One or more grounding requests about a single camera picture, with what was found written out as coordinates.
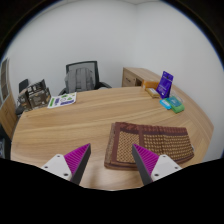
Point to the open cardboard box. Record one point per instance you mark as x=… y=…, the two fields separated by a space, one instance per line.
x=36 y=95

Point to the small tan box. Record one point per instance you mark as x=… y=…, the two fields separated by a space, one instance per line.
x=153 y=93

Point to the purple package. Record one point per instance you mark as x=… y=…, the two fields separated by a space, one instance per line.
x=165 y=85

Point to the small black chair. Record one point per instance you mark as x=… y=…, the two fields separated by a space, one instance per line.
x=22 y=85

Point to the white printed sheet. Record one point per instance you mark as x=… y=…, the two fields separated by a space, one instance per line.
x=62 y=100

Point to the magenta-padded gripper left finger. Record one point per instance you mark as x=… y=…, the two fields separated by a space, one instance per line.
x=60 y=165

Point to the brown patterned towel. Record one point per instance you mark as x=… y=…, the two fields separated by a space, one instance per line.
x=163 y=141

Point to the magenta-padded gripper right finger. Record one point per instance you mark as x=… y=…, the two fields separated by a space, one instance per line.
x=163 y=165

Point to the clear plastic container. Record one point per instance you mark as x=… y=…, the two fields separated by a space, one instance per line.
x=180 y=97

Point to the black mesh office chair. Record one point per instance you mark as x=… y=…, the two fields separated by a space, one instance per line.
x=96 y=71

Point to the grey backpack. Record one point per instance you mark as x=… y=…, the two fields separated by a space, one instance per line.
x=79 y=80

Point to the small blue box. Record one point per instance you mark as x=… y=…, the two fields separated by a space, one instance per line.
x=165 y=104

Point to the wooden side cabinet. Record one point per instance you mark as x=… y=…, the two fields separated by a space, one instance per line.
x=133 y=76

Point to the green box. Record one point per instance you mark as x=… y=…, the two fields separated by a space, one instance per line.
x=176 y=105

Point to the wooden shelf unit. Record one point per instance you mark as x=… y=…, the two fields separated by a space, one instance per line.
x=6 y=100

